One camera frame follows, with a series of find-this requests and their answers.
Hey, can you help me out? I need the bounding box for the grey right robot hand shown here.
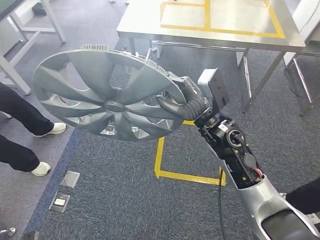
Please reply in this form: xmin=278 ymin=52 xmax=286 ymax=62
xmin=155 ymin=72 xmax=203 ymax=121

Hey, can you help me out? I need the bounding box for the silver wheel hubcap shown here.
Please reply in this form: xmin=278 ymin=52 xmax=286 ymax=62
xmin=32 ymin=43 xmax=187 ymax=143

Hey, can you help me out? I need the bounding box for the pale grey table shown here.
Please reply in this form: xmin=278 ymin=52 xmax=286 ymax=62
xmin=116 ymin=0 xmax=306 ymax=115

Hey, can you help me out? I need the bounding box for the steel floor socket closed lid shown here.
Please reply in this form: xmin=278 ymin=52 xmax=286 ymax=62
xmin=60 ymin=170 xmax=81 ymax=189

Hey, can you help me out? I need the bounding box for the steel floor socket white label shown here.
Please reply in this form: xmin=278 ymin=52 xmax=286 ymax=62
xmin=48 ymin=189 xmax=71 ymax=214

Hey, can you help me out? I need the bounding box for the person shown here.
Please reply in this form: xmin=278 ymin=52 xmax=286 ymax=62
xmin=279 ymin=177 xmax=320 ymax=226
xmin=0 ymin=82 xmax=67 ymax=177

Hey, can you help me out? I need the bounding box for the white panel steel desk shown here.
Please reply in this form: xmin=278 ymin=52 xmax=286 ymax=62
xmin=283 ymin=0 xmax=320 ymax=117

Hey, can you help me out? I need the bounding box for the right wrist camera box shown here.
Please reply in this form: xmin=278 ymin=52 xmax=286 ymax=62
xmin=197 ymin=67 xmax=230 ymax=115

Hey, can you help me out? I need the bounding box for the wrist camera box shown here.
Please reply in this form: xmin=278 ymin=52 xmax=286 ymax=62
xmin=197 ymin=67 xmax=230 ymax=115
xmin=21 ymin=230 xmax=39 ymax=240

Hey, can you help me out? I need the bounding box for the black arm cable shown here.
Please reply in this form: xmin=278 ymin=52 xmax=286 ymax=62
xmin=218 ymin=167 xmax=227 ymax=240

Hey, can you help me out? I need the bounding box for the white workbench frame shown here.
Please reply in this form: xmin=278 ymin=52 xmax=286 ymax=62
xmin=0 ymin=0 xmax=67 ymax=96

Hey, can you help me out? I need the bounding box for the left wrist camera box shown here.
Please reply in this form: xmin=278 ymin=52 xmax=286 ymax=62
xmin=21 ymin=230 xmax=39 ymax=240

